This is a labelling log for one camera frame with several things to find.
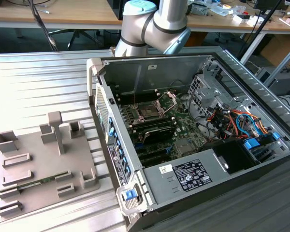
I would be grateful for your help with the CPU socket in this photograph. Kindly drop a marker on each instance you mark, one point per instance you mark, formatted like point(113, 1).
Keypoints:
point(145, 112)

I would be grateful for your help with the black RAM slot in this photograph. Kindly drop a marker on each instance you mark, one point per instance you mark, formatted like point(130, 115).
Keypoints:
point(149, 122)
point(154, 126)

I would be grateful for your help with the black expansion slot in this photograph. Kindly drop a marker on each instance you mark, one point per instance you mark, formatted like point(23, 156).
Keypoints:
point(151, 152)
point(155, 160)

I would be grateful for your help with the thin metal locking lever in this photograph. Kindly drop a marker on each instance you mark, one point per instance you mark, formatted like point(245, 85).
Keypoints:
point(134, 99)

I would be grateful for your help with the black graphics card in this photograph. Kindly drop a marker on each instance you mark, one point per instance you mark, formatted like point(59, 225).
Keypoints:
point(159, 133)

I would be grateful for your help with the green motherboard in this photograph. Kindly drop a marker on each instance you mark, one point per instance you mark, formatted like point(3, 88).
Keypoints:
point(183, 128)

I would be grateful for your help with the open grey PC case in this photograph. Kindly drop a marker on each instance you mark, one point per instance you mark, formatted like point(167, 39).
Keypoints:
point(125, 72)

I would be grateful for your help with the grey chipset heatsink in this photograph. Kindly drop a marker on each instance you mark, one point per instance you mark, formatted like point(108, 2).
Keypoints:
point(183, 146)

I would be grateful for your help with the metal drive cage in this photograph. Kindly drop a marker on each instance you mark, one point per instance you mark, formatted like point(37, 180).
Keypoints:
point(203, 94)

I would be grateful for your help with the grey power supply with label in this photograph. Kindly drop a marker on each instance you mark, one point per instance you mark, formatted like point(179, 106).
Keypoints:
point(159, 183)

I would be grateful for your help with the black office chair base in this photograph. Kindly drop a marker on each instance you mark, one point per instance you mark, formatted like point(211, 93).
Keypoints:
point(75, 36)

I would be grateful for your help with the grey plastic parts rack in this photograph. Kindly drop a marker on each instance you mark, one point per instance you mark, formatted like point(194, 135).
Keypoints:
point(50, 166)

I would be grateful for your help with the blue disk carrier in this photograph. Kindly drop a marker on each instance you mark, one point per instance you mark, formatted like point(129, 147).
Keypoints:
point(253, 144)

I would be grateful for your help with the green RAM stick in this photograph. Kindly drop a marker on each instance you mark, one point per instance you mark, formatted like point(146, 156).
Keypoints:
point(48, 179)

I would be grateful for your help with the grey metal device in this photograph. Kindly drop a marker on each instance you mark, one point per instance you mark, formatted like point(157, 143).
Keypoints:
point(199, 10)

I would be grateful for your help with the black stand pole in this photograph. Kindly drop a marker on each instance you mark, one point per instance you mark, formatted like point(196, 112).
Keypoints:
point(247, 48)

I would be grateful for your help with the white boxes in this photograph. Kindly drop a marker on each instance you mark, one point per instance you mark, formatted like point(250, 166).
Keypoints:
point(241, 19)

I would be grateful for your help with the grey computer box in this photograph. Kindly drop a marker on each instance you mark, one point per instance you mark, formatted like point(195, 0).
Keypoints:
point(285, 82)

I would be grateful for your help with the brown cardboard piece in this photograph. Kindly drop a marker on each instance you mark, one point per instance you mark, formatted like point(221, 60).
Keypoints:
point(288, 21)

